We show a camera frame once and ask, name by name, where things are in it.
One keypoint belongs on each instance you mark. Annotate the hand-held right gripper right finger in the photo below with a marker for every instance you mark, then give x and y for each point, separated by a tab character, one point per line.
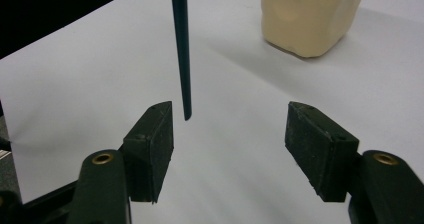
320	150

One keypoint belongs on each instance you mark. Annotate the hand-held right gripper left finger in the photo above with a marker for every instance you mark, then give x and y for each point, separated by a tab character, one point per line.
151	150

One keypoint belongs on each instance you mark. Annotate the dark green thin paintbrush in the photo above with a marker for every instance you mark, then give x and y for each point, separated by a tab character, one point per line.
182	50

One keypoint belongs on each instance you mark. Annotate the cream ceramic square cup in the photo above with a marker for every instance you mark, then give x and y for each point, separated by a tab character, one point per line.
310	17

